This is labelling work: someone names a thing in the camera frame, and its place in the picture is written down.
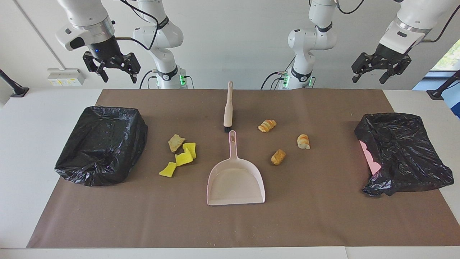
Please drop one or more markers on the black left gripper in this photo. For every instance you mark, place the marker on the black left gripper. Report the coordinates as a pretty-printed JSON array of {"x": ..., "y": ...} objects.
[{"x": 390, "y": 55}]

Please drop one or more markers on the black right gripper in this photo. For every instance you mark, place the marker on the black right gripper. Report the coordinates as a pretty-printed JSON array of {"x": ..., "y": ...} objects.
[{"x": 106, "y": 50}]

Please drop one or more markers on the tan sponge chunk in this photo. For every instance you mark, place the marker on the tan sponge chunk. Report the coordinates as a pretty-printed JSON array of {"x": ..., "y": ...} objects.
[{"x": 176, "y": 143}]

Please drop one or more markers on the striped croissant piece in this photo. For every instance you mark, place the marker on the striped croissant piece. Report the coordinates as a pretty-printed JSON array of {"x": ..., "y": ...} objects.
[
  {"x": 267, "y": 126},
  {"x": 303, "y": 141}
]

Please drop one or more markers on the yellow sponge piece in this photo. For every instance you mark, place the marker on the yellow sponge piece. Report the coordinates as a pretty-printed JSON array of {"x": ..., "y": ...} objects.
[
  {"x": 184, "y": 159},
  {"x": 168, "y": 170},
  {"x": 190, "y": 149}
]

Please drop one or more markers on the brown bread roll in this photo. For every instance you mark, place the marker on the brown bread roll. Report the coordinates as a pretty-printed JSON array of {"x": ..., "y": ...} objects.
[{"x": 278, "y": 157}]

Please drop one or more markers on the beige plastic dustpan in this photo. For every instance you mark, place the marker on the beige plastic dustpan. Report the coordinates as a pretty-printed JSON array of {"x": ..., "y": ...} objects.
[{"x": 235, "y": 183}]

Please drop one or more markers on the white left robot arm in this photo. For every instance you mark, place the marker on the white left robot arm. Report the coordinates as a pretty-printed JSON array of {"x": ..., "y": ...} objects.
[{"x": 309, "y": 39}]

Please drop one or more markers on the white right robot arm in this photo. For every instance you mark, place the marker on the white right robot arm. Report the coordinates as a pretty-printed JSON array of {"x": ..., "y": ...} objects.
[{"x": 161, "y": 36}]

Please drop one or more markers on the black bag lined bin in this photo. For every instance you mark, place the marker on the black bag lined bin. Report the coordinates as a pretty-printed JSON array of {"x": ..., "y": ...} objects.
[{"x": 100, "y": 144}]

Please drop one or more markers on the black bag pink bin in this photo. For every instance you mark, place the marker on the black bag pink bin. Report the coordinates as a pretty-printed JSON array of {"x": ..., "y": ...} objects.
[{"x": 406, "y": 154}]

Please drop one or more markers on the pink plastic bin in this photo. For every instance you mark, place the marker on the pink plastic bin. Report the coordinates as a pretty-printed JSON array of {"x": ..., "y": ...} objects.
[{"x": 370, "y": 158}]

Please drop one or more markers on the black clamp stand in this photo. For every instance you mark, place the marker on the black clamp stand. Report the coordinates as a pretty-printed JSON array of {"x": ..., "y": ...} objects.
[
  {"x": 436, "y": 94},
  {"x": 19, "y": 91}
]

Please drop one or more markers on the bright window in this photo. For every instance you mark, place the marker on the bright window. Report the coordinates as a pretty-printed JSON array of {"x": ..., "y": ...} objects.
[{"x": 447, "y": 57}]

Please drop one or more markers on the brown paper table mat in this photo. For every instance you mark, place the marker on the brown paper table mat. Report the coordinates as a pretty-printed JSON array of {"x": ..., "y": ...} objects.
[{"x": 230, "y": 223}]

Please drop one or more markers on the white wall socket box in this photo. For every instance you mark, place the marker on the white wall socket box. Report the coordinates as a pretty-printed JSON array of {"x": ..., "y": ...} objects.
[{"x": 66, "y": 76}]

